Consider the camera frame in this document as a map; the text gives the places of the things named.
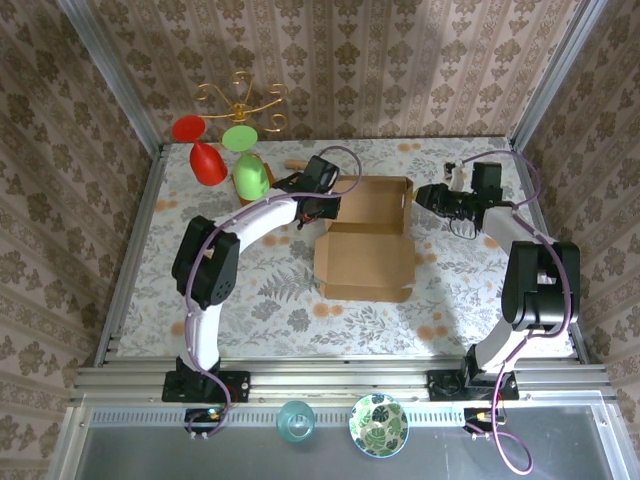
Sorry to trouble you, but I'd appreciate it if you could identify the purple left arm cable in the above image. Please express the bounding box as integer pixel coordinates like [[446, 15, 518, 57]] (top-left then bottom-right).
[[182, 144, 366, 442]]

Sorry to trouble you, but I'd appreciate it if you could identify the green plastic wine glass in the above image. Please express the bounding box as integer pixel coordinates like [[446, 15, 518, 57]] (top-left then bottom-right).
[[221, 125, 273, 204]]

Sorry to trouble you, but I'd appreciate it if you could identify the aluminium corner post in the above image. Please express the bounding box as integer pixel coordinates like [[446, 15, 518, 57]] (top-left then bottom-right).
[[53, 0, 165, 154], [508, 0, 602, 150]]

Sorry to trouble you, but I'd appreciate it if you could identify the red plastic wine glass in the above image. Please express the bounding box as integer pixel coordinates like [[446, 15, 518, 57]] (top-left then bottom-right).
[[172, 114, 227, 188]]

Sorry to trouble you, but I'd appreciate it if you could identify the leaf pattern bowl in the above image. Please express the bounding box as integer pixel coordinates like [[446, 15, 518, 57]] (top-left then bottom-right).
[[348, 392, 411, 459]]

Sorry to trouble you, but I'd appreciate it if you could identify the aluminium frame rail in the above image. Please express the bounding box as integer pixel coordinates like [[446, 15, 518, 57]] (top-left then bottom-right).
[[69, 363, 617, 407]]

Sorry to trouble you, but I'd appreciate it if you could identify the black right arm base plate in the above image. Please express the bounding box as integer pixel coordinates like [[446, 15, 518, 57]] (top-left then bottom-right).
[[426, 368, 521, 402]]

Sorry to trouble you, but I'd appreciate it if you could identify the brown cardboard box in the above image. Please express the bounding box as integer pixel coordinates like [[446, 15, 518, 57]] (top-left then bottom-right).
[[313, 174, 418, 303]]

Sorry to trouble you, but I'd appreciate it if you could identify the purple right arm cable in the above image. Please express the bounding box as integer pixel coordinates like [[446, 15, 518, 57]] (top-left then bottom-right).
[[458, 149, 582, 477]]

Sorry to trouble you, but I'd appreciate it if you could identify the small black connector board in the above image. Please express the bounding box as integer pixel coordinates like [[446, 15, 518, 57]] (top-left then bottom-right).
[[184, 406, 227, 436], [463, 406, 507, 435]]

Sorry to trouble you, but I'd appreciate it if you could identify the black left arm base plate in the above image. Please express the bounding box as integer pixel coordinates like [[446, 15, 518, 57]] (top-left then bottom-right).
[[161, 370, 252, 403]]

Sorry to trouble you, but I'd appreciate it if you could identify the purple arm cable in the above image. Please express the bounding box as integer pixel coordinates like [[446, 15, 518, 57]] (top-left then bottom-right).
[[458, 149, 582, 477], [182, 144, 366, 442]]

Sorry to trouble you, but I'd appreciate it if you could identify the gold wire glass rack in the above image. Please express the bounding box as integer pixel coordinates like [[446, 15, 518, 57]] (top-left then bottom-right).
[[195, 71, 289, 134]]

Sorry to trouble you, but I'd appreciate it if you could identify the teal glass cup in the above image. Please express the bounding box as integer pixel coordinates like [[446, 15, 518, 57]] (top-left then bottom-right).
[[276, 399, 317, 444]]

